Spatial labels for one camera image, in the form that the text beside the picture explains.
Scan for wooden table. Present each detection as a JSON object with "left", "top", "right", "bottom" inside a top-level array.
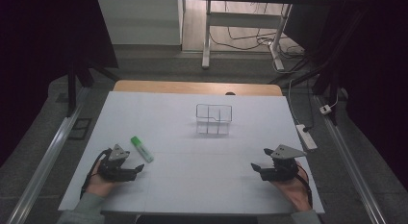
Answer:
[{"left": 112, "top": 79, "right": 284, "bottom": 97}]

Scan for clear acrylic organizer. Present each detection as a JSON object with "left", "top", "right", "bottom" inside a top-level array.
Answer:
[{"left": 194, "top": 103, "right": 234, "bottom": 137}]

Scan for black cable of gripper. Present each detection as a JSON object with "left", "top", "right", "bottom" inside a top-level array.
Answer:
[
  {"left": 79, "top": 148, "right": 114, "bottom": 200},
  {"left": 295, "top": 164, "right": 315, "bottom": 209}
]

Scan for white cable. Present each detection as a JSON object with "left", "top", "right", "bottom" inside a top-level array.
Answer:
[{"left": 287, "top": 78, "right": 302, "bottom": 126}]

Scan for black stand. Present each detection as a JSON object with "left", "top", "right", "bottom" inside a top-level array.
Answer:
[
  {"left": 65, "top": 55, "right": 121, "bottom": 118},
  {"left": 268, "top": 6, "right": 370, "bottom": 127}
]

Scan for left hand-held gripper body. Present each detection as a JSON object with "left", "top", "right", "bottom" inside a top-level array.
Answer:
[{"left": 97, "top": 143, "right": 138, "bottom": 183}]

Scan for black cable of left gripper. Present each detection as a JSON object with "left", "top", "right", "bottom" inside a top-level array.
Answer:
[{"left": 79, "top": 148, "right": 114, "bottom": 200}]

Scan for person's left hand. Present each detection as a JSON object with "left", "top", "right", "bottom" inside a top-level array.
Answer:
[{"left": 85, "top": 159, "right": 120, "bottom": 198}]

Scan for black floor cables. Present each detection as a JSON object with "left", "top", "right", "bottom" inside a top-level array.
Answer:
[{"left": 209, "top": 1, "right": 306, "bottom": 59}]

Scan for aluminium floor rail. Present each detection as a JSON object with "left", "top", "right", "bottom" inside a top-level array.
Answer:
[
  {"left": 312, "top": 94, "right": 389, "bottom": 224},
  {"left": 5, "top": 87, "right": 91, "bottom": 224}
]

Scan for green highlighter marker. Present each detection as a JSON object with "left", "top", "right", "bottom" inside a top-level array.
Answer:
[{"left": 130, "top": 136, "right": 155, "bottom": 163}]

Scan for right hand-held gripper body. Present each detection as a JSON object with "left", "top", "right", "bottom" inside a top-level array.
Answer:
[{"left": 260, "top": 143, "right": 308, "bottom": 183}]

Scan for white power strip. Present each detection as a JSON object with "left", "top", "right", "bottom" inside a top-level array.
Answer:
[{"left": 294, "top": 123, "right": 319, "bottom": 151}]

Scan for person's right hand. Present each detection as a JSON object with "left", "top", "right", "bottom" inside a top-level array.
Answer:
[{"left": 271, "top": 162, "right": 314, "bottom": 212}]

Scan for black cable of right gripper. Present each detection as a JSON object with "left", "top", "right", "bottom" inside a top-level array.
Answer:
[{"left": 295, "top": 164, "right": 315, "bottom": 209}]

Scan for white table cover sheet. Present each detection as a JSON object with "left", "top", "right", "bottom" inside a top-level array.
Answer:
[{"left": 58, "top": 90, "right": 325, "bottom": 216}]

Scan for white metal desk frame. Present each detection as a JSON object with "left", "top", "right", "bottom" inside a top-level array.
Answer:
[{"left": 201, "top": 0, "right": 293, "bottom": 71}]

